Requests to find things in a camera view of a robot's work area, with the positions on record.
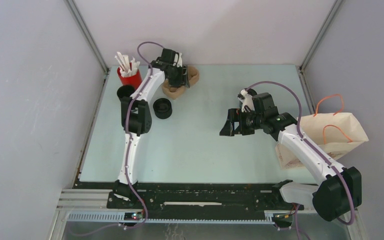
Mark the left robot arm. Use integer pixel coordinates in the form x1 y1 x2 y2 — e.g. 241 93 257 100
113 48 199 208

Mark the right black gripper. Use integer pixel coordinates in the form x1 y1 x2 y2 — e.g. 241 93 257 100
219 108 264 136

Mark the beige paper bag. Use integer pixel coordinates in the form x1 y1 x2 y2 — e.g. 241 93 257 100
275 93 370 170

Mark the red cylindrical holder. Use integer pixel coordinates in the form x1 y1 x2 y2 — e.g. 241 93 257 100
117 67 142 90

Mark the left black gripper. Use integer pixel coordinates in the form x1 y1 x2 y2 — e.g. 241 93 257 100
166 64 190 89

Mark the stack of black cups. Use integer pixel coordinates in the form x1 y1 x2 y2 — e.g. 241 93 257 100
116 85 135 102

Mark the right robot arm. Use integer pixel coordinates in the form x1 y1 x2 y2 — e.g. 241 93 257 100
219 89 362 222

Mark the brown pulp cup carrier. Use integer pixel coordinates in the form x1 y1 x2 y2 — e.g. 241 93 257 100
161 65 200 100

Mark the stack of black lids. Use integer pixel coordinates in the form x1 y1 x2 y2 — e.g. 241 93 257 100
152 98 173 120

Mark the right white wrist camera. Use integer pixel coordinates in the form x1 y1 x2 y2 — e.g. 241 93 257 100
237 88 257 113

